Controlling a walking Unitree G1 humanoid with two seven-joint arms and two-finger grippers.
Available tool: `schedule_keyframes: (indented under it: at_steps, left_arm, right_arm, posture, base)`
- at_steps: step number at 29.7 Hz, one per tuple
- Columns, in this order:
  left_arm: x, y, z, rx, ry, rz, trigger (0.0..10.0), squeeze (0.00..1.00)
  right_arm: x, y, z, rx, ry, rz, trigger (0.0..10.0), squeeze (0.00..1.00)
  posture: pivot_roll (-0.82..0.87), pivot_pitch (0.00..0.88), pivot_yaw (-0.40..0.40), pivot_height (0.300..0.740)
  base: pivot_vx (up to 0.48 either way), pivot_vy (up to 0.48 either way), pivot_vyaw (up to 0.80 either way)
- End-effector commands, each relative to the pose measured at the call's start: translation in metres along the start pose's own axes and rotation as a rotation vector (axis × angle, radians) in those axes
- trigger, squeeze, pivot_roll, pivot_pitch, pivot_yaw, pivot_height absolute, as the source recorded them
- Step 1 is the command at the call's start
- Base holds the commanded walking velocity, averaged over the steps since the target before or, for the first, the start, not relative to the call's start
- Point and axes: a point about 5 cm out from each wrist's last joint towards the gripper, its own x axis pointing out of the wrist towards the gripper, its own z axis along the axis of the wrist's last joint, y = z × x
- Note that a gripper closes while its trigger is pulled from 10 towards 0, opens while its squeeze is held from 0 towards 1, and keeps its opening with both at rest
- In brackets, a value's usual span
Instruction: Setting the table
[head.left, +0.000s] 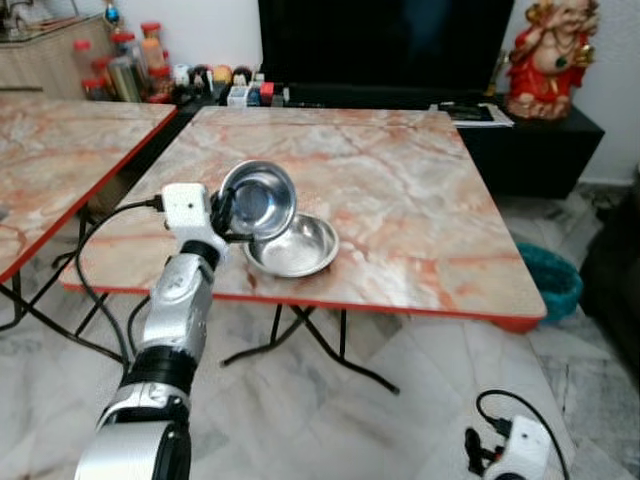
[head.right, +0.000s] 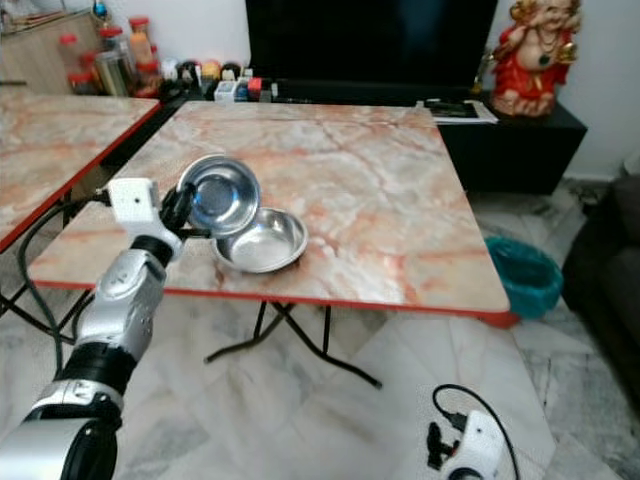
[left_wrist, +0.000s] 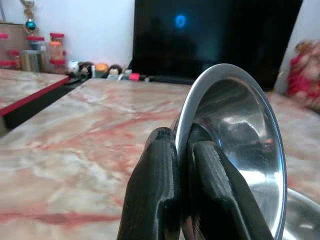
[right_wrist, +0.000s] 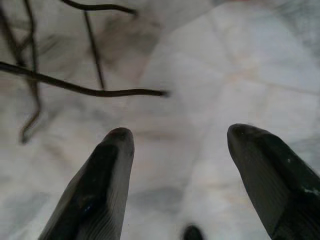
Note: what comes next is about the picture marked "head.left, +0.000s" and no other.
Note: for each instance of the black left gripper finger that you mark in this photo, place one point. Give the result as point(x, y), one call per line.
point(240, 238)
point(229, 197)

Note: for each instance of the steel bowl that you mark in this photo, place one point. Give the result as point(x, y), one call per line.
point(262, 198)
point(300, 250)

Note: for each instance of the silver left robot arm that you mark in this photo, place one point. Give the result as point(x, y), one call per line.
point(175, 300)

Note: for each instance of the small white box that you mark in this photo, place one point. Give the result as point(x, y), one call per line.
point(239, 97)

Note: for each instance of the small red box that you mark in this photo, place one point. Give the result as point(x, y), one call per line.
point(266, 94)

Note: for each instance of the steel canister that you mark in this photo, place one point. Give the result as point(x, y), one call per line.
point(124, 80)

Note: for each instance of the marble pattern table red edge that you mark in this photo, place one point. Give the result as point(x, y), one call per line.
point(400, 200)
point(60, 150)

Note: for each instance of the red lid jar orange contents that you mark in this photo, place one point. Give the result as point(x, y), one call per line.
point(152, 45)

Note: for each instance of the red lid plastic jar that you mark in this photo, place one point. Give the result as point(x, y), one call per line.
point(123, 42)

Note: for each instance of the teal waste basket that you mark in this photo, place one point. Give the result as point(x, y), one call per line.
point(555, 280)

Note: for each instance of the dark sofa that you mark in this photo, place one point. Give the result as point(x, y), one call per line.
point(612, 290)

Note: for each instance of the black television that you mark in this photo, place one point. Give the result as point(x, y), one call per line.
point(385, 45)

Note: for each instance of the light wooden cabinet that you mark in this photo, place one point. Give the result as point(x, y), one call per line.
point(40, 65)

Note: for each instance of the white printed papers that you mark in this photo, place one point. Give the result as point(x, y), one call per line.
point(475, 113)

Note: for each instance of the red gold Buddha statue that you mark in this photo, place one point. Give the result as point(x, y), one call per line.
point(550, 70)

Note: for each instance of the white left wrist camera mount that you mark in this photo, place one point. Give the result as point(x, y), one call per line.
point(185, 212)

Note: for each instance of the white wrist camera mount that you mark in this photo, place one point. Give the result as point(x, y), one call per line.
point(525, 450)
point(185, 212)

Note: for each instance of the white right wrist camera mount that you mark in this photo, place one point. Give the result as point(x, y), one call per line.
point(525, 450)

